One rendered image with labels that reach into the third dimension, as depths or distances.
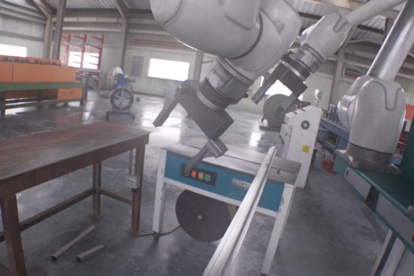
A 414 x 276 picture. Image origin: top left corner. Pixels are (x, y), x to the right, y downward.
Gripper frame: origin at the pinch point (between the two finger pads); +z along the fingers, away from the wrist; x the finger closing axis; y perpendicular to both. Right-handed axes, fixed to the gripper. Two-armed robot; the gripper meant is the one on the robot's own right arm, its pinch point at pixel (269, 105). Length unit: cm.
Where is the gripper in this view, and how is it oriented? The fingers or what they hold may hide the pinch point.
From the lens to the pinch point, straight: 90.7
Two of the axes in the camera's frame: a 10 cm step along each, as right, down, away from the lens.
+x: 7.1, 3.0, 6.4
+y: 3.7, 6.2, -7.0
